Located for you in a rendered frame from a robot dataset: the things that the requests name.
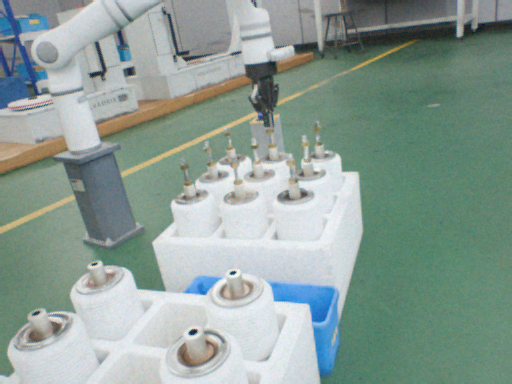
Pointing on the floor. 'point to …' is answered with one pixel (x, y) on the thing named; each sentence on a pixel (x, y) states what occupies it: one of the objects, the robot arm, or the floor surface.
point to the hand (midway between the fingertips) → (268, 120)
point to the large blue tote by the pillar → (12, 90)
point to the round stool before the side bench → (345, 32)
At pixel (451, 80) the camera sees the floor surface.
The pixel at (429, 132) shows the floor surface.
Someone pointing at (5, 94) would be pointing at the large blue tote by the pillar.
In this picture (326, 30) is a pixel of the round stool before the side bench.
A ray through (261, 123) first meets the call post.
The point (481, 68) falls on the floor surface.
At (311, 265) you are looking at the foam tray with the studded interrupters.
